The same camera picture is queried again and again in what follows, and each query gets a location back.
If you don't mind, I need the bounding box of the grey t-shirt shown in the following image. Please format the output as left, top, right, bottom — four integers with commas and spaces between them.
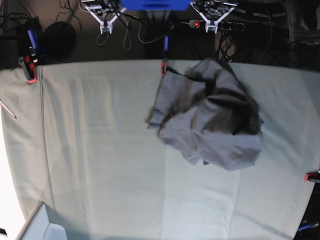
148, 59, 263, 171

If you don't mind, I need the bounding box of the red black clamp centre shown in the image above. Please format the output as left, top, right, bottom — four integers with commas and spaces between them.
161, 36, 169, 75

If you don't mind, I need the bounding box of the red black clamp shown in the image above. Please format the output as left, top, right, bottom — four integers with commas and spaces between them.
18, 46, 38, 84
304, 171, 320, 184
161, 36, 169, 75

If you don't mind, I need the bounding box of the light green table cloth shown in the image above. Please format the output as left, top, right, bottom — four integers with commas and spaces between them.
0, 60, 320, 240

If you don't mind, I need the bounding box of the blue box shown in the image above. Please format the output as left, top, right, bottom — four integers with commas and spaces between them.
120, 0, 190, 11

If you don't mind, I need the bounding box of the black round bag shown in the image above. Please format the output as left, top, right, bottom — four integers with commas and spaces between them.
41, 21, 77, 61

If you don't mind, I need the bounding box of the red black clamp left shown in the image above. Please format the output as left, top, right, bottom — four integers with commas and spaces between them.
18, 46, 38, 84

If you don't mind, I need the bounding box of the red black clamp right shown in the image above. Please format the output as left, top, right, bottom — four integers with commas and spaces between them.
304, 171, 320, 184

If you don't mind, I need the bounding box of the metal rod at left edge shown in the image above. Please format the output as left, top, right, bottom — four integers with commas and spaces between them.
0, 100, 17, 119

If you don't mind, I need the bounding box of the white bin corner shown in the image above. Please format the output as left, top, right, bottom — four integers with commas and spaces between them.
16, 201, 68, 240

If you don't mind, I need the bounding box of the white looped cable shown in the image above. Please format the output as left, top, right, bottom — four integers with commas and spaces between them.
96, 14, 133, 51

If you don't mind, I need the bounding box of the power strip with red switch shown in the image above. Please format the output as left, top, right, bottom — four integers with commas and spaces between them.
187, 19, 245, 32

